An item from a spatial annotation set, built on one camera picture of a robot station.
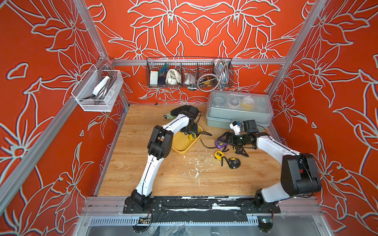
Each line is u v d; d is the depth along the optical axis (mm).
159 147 607
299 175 876
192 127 928
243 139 758
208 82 876
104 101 664
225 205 743
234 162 853
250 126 726
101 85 691
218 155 898
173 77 899
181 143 943
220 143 933
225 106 922
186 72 1000
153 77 914
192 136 976
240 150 899
